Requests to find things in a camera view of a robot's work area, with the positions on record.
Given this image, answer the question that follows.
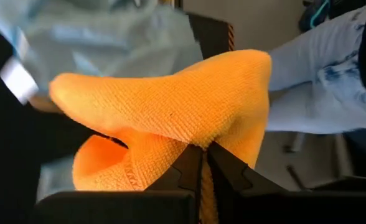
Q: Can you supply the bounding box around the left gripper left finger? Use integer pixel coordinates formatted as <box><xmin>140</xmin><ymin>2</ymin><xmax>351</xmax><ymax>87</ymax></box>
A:
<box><xmin>29</xmin><ymin>144</ymin><xmax>203</xmax><ymax>224</ymax></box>

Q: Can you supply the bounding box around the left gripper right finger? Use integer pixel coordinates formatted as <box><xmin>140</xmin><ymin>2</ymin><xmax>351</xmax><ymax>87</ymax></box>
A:
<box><xmin>206</xmin><ymin>141</ymin><xmax>366</xmax><ymax>224</ymax></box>

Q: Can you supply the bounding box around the orange microfiber towel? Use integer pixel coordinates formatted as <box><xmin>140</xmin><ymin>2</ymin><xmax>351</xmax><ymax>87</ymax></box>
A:
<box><xmin>48</xmin><ymin>49</ymin><xmax>273</xmax><ymax>224</ymax></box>

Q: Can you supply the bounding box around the person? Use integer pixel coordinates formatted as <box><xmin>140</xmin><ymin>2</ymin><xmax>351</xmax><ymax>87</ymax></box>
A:
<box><xmin>265</xmin><ymin>0</ymin><xmax>366</xmax><ymax>135</ymax></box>

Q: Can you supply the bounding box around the black table mat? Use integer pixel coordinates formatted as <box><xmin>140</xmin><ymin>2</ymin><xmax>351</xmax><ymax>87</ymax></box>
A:
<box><xmin>0</xmin><ymin>18</ymin><xmax>96</xmax><ymax>224</ymax></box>

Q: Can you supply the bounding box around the black mat with striped edge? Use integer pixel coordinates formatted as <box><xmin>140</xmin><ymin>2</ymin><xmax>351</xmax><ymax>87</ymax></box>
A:
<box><xmin>185</xmin><ymin>12</ymin><xmax>236</xmax><ymax>60</ymax></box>

